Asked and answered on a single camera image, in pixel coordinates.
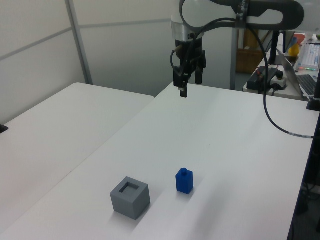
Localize white keyboard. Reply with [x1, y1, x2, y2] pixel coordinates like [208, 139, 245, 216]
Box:
[298, 42, 320, 73]

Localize brown wooden box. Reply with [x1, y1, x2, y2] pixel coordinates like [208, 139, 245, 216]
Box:
[235, 26, 266, 75]

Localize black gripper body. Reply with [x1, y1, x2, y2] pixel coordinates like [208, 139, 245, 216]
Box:
[174, 38, 204, 74]

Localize grey hollow cuboid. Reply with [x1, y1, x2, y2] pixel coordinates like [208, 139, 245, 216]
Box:
[109, 176, 151, 221]

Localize blue block with knob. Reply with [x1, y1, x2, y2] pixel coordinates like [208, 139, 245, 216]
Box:
[175, 167, 195, 195]

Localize silver laptop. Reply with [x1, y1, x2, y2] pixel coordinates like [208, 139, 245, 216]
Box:
[275, 46, 319, 98]

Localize black power adapter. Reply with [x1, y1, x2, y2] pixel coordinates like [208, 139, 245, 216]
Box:
[246, 65, 278, 90]

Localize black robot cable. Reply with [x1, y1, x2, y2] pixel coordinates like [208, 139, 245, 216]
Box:
[170, 17, 315, 139]

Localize white emergency stop box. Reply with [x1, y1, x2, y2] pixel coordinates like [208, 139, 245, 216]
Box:
[268, 70, 288, 91]

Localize black monitor stand post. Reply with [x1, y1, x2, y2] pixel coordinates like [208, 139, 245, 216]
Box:
[270, 29, 281, 66]

